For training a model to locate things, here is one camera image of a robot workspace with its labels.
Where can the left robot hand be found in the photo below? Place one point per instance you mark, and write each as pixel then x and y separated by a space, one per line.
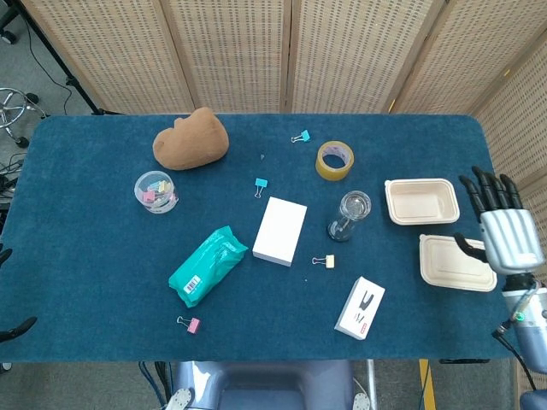
pixel 13 331

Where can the white rectangular box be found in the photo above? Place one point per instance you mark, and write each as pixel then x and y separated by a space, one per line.
pixel 280 230

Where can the beige food container lid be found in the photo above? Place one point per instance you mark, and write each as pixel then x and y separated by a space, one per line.
pixel 453 265

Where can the teal binder clip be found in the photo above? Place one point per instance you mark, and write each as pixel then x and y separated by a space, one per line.
pixel 261 183
pixel 305 135

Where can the clear plastic jar of clips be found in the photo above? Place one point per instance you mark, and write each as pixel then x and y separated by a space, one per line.
pixel 156 192

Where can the blue table cloth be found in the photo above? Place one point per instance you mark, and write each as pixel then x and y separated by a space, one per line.
pixel 256 324

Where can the chrome stool base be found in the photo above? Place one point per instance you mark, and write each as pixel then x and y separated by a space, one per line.
pixel 13 111

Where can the pink binder clip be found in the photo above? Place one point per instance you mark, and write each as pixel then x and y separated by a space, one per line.
pixel 194 325

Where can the beige food container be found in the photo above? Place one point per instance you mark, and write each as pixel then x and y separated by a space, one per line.
pixel 421 205

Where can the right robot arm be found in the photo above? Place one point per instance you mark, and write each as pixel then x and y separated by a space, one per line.
pixel 532 324

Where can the woven folding screen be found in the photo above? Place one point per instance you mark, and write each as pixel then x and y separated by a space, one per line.
pixel 256 51

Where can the black stand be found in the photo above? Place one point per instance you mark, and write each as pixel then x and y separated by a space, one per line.
pixel 64 72

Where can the green wet wipes pack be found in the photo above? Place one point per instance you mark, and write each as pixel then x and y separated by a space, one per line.
pixel 205 269

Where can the brown plush toy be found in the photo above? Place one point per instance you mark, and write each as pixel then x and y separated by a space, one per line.
pixel 192 141

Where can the blue robot torso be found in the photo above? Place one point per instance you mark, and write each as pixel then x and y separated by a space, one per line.
pixel 273 386

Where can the white stapler box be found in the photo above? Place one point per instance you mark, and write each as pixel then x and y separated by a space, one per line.
pixel 361 307

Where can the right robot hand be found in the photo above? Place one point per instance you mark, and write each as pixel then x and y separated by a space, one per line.
pixel 508 239

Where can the yellow packing tape roll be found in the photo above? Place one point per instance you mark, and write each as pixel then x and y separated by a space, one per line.
pixel 327 171

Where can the clear glass bottle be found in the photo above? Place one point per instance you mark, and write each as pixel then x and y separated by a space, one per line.
pixel 342 226

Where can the yellow binder clip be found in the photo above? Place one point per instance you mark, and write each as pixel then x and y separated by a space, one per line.
pixel 330 261

